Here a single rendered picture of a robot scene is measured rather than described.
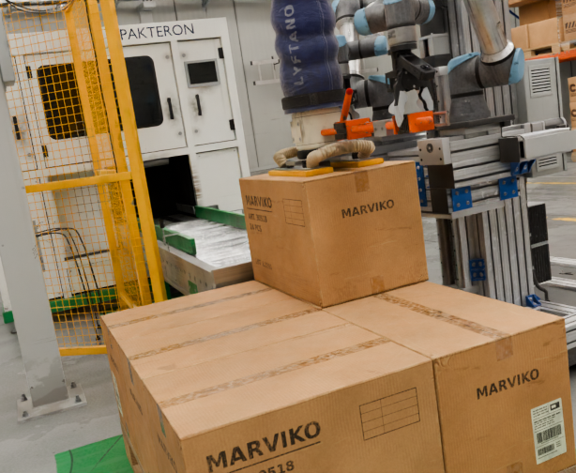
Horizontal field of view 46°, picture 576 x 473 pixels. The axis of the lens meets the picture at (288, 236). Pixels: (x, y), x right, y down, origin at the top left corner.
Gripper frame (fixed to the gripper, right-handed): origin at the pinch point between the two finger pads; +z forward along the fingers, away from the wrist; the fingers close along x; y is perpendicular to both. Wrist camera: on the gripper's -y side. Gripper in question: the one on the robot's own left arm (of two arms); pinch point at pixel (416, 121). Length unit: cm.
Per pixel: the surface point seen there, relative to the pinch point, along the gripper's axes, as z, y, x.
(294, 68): -22, 55, 9
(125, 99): -27, 172, 45
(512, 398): 69, -28, 0
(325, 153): 6.5, 40.6, 8.1
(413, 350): 54, -19, 21
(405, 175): 17.0, 32.1, -14.9
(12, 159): -7, 166, 99
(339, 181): 15.2, 31.6, 9.2
